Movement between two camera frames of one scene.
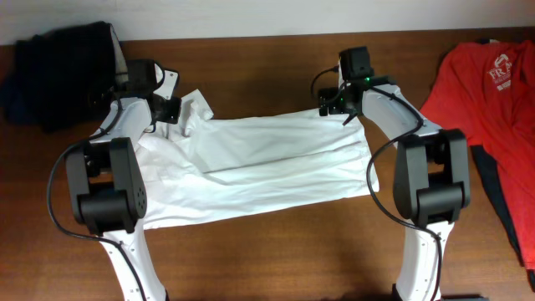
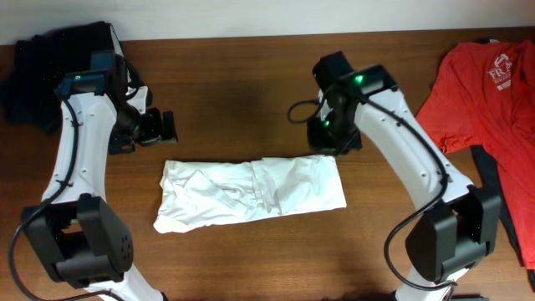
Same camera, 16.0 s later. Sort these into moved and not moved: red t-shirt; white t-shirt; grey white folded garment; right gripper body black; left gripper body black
Moved: right gripper body black; white t-shirt; left gripper body black
Not moved: grey white folded garment; red t-shirt
